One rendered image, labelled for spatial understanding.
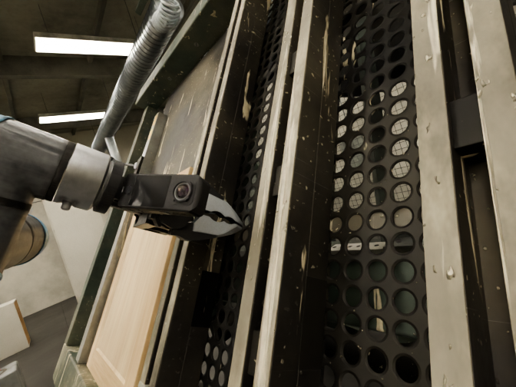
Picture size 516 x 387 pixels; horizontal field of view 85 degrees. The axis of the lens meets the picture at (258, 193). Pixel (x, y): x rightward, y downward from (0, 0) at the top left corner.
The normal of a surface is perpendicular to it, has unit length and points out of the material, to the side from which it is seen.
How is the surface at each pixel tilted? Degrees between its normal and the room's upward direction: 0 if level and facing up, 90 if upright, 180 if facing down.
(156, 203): 63
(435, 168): 56
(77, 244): 90
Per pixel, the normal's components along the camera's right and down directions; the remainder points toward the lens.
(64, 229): 0.59, -0.17
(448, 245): -0.77, -0.33
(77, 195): 0.30, 0.58
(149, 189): -0.33, -0.34
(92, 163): 0.64, -0.37
